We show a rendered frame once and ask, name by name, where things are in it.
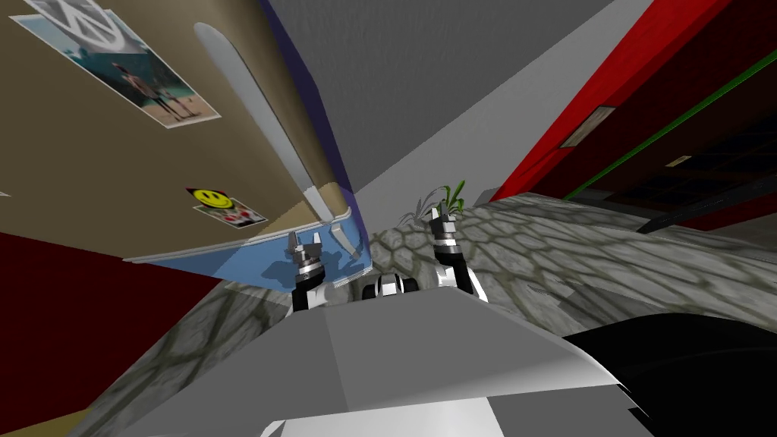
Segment small red-and-white picture sticker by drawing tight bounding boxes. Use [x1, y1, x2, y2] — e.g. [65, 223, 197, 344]
[193, 199, 269, 231]

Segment yellow smiley sticker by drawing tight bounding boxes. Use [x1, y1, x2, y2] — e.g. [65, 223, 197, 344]
[184, 187, 235, 211]

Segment fridge with dark blue side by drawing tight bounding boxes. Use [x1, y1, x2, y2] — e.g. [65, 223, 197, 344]
[0, 0, 374, 297]

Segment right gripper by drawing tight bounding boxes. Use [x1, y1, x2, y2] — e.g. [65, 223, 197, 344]
[429, 206, 458, 241]

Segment beige fridge door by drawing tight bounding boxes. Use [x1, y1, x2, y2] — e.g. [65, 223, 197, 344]
[0, 0, 354, 264]

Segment blue freezer drawer front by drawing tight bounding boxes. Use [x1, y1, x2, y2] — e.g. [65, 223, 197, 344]
[144, 209, 373, 297]

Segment white round-sign sticker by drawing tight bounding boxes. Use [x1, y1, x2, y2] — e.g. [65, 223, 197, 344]
[24, 0, 150, 57]

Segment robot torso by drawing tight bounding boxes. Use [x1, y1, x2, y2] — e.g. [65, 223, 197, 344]
[118, 273, 658, 437]

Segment long grey door handle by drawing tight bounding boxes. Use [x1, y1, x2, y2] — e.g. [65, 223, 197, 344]
[193, 23, 335, 223]

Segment short grey drawer handle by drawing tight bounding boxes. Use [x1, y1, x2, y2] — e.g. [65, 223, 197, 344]
[329, 223, 363, 262]

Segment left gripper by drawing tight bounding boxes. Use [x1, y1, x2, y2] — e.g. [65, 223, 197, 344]
[289, 231, 326, 267]

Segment green potted plant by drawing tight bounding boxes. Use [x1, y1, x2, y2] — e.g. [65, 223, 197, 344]
[398, 178, 468, 229]

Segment beach photo on fridge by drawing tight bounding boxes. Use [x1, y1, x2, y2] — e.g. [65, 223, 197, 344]
[11, 8, 223, 130]

